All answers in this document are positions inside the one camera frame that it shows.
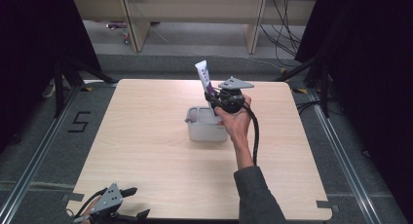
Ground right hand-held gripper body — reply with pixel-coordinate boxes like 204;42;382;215
213;75;255;115

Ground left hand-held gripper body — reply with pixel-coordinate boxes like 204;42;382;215
87;182;131;224

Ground purple and white toothpaste tube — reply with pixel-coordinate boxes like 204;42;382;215
194;59;224;122

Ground grey toothbrush holder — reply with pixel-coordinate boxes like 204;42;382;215
185;106;230;143

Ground person's left hand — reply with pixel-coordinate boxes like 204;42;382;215
79;197;102;224

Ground person's right hand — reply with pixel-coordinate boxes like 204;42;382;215
214;93;253;143

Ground grey tape piece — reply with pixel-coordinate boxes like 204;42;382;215
61;192;86;203
316;200;341;214

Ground light wooden desk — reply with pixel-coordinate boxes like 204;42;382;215
71;0;318;55

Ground black metal stand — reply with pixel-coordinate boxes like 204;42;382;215
53;56;119;119
275;54;331;119

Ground pink object on floor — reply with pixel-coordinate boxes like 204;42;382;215
106;20;129;30

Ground black curtain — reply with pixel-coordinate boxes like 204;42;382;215
294;0;413;215
0;0;103;152

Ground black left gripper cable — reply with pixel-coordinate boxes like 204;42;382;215
66;187;109;224

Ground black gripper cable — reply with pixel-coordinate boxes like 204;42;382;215
242;101;261;167
66;187;109;224

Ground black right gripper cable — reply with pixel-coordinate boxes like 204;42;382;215
242;101;261;167

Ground black floor cable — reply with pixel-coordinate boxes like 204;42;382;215
295;98;343;117

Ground aluminium floor rail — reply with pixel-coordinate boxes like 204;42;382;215
0;87;82;224
307;88;382;224

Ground bundle of black hanging cables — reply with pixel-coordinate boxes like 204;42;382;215
259;0;304;68

